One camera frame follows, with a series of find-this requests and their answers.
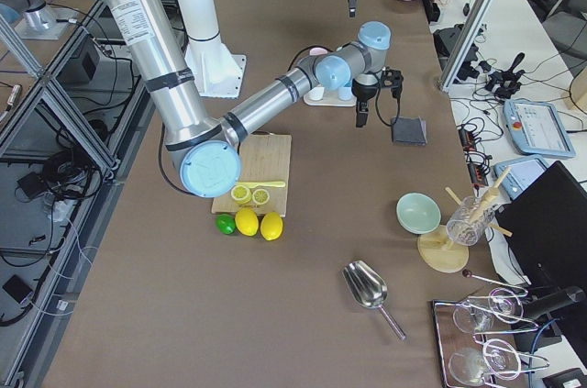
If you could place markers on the light blue cup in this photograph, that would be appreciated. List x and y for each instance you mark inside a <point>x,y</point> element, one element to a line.
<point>345,93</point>

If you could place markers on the pale yellow cup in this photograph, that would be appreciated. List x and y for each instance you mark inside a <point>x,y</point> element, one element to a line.
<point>316,94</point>

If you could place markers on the pink cup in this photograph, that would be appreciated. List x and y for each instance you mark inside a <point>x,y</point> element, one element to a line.
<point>317,51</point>

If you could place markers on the cream rabbit tray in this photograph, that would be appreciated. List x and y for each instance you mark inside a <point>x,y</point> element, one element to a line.
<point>330,99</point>

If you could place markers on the wine glass rack tray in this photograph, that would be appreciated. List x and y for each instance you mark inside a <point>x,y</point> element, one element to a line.
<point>475,339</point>

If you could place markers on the folded grey cloth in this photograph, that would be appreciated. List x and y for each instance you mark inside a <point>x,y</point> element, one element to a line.
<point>409,131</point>

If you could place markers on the mint green bowl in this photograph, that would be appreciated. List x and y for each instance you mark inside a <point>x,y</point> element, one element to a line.
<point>418,213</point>

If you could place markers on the wooden cutting board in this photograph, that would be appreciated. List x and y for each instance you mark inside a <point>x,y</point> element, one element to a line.
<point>264,158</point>

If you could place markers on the clear glass mug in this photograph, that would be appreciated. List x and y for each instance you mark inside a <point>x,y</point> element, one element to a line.
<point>469,221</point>

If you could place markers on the lemon half far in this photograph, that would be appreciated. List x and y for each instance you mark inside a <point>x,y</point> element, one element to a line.
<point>260,196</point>

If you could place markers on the lemon half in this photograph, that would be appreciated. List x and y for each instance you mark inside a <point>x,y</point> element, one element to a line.
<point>260,196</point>
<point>241,194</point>

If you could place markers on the blue teach pendant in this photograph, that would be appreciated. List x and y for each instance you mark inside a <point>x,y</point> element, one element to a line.
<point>523,172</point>
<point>535,128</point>

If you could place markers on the yellow plastic knife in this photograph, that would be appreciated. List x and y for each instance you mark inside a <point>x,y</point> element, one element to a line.
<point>275,184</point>

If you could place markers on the wooden cup stand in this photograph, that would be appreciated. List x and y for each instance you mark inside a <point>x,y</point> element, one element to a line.
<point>444,255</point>

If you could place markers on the whole yellow lemon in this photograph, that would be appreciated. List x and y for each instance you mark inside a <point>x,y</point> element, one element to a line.
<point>271,226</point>
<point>247,222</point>

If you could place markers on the lemon half near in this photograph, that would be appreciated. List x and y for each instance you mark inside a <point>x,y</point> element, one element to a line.
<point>241,194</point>

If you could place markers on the metal scoop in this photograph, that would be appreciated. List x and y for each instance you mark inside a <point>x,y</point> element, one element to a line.
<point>370,291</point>

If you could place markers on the green lime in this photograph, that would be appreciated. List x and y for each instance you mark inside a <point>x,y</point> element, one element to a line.
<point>226,224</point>

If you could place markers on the black laptop monitor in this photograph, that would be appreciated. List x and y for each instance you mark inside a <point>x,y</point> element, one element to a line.
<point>548,221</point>

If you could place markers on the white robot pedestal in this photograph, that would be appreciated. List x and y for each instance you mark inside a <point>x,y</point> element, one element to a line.
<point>218,72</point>

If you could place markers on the aluminium frame post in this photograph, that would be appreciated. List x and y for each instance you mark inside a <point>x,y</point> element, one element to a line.
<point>463,44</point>

